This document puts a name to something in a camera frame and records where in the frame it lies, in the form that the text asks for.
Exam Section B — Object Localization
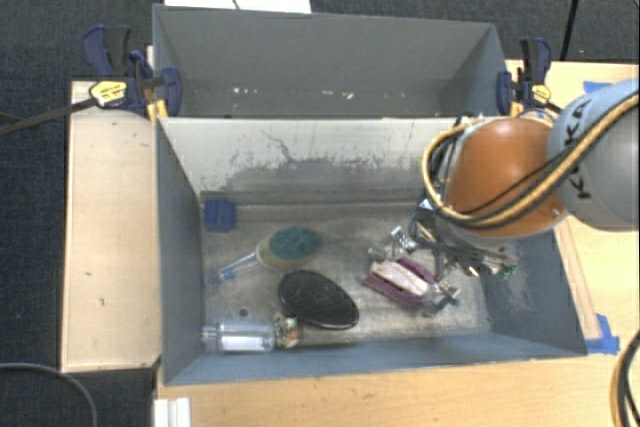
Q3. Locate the grey metal bin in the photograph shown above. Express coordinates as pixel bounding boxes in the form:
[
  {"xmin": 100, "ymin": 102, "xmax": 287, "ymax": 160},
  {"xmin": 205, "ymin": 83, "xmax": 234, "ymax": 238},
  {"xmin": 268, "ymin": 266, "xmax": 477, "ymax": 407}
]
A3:
[{"xmin": 151, "ymin": 3, "xmax": 589, "ymax": 387}]

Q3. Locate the pale wood board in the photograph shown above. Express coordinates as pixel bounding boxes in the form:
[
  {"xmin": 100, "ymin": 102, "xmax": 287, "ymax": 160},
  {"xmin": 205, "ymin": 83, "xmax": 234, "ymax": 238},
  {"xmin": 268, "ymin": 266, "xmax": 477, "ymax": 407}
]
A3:
[{"xmin": 59, "ymin": 79, "xmax": 164, "ymax": 374}]

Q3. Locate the purple and white packet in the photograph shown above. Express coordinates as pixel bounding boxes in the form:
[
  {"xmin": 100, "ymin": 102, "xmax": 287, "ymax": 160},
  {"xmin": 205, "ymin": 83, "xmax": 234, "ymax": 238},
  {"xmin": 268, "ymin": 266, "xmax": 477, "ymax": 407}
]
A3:
[{"xmin": 362, "ymin": 256, "xmax": 437, "ymax": 309}]

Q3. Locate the small blue block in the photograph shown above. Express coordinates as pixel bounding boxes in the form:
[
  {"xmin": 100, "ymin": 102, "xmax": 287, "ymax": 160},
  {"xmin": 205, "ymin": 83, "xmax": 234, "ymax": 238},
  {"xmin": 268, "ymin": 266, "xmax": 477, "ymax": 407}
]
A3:
[{"xmin": 202, "ymin": 198, "xmax": 237, "ymax": 233}]

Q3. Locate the green brush with clear handle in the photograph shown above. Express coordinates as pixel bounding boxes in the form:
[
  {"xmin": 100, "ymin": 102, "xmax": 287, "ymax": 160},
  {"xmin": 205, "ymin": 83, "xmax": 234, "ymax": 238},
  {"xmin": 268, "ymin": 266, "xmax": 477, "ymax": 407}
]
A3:
[{"xmin": 204, "ymin": 225, "xmax": 325, "ymax": 289}]

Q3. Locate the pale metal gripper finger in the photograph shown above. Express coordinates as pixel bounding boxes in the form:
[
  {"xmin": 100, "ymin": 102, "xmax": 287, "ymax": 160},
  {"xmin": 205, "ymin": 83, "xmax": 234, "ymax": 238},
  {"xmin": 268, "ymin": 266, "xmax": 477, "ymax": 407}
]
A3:
[
  {"xmin": 421, "ymin": 279, "xmax": 462, "ymax": 317},
  {"xmin": 368, "ymin": 224, "xmax": 419, "ymax": 264}
]

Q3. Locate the clear glass jar patterned lid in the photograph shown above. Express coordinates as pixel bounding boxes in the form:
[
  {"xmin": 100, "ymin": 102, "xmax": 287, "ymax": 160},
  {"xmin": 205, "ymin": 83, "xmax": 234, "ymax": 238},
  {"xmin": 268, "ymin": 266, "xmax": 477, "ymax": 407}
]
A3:
[{"xmin": 200, "ymin": 312, "xmax": 304, "ymax": 354}]

